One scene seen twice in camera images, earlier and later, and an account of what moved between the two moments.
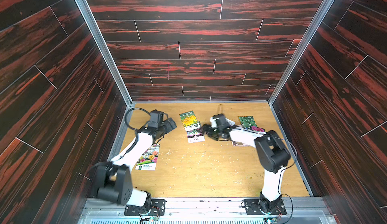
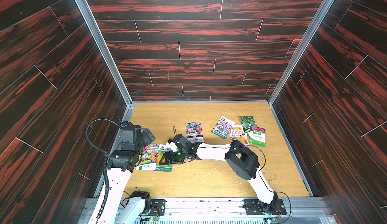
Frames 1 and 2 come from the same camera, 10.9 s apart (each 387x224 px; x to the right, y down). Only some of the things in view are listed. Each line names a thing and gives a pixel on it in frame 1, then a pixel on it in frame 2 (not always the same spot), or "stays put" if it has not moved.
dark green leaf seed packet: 247,122 stays put
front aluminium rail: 112,211 stays put
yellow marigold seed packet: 189,120 to 163,167
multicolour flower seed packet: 148,160 stays put
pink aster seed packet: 195,135 stays put
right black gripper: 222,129 to 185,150
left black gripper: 168,127 to 146,140
